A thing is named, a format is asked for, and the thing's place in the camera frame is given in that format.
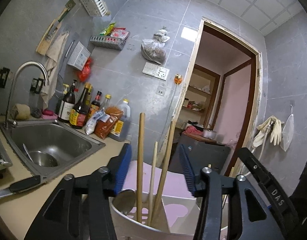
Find white plastic utensil holder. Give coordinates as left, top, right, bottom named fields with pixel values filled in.
left=109, top=193, right=200, bottom=239

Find wooden chopstick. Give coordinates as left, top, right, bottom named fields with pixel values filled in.
left=147, top=141, right=158, bottom=226

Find metal bowl in sink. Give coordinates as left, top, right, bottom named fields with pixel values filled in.
left=29, top=151, right=58, bottom=167

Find metal spoon in holder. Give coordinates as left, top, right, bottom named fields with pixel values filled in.
left=112, top=189, right=136, bottom=215

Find stainless steel sink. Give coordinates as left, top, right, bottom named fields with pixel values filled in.
left=0, top=120, right=105, bottom=181

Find grey cabinet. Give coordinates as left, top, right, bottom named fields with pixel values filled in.
left=168, top=134, right=231, bottom=174

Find pink floral tablecloth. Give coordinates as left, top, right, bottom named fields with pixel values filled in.
left=122, top=160, right=204, bottom=228

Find hanging clear plastic bag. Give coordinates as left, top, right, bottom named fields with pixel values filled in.
left=280, top=105, right=294, bottom=152

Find cream rubber gloves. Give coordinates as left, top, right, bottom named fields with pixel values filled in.
left=252, top=115, right=282, bottom=148

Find white seasoning packet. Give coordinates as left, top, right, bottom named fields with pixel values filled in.
left=85, top=109, right=109, bottom=135

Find red chili powder bag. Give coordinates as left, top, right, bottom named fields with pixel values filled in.
left=94, top=106, right=123, bottom=140

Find large dark oil jug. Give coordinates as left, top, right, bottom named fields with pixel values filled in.
left=109, top=99, right=131, bottom=141

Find soy sauce bottle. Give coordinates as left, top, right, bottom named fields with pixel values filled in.
left=69, top=82, right=90, bottom=129

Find chrome sink faucet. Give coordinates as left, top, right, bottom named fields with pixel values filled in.
left=4, top=61, right=50, bottom=130

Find brown sponge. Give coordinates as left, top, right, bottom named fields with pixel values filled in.
left=11, top=103, right=30, bottom=120

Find dark wine bottle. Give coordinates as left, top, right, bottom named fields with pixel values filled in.
left=58, top=80, right=77, bottom=123

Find small dark sauce bottle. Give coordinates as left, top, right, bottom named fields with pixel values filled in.
left=87, top=91, right=102, bottom=120

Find wooden shelf unit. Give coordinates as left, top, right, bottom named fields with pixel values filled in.
left=176, top=64, right=220, bottom=129

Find yellow capped bottle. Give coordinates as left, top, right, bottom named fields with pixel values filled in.
left=100, top=94, right=111, bottom=111

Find red plastic bag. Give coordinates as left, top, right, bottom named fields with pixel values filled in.
left=77, top=57, right=93, bottom=82

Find hanging beige cloth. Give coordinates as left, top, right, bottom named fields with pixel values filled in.
left=40, top=31, right=69, bottom=109

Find hanging wooden board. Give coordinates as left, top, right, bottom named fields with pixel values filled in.
left=35, top=0, right=76, bottom=56

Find black handled knife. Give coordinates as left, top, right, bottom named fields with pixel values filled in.
left=0, top=175, right=42, bottom=199

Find long wooden spoon handle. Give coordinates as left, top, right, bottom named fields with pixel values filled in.
left=136, top=113, right=145, bottom=223

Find wooden utensil handle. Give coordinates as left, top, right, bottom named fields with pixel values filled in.
left=151, top=120, right=176, bottom=224

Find orange wall hook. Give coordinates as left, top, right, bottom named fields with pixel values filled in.
left=174, top=74, right=183, bottom=85

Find white box on wall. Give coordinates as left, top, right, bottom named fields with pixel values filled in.
left=67, top=41, right=90, bottom=70

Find white wall switch panel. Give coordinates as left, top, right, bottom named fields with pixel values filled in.
left=142, top=62, right=170, bottom=81

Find grey wall shelf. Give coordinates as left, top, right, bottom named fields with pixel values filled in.
left=90, top=35, right=126, bottom=50

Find white wall basket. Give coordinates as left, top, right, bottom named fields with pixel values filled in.
left=79, top=0, right=110, bottom=17

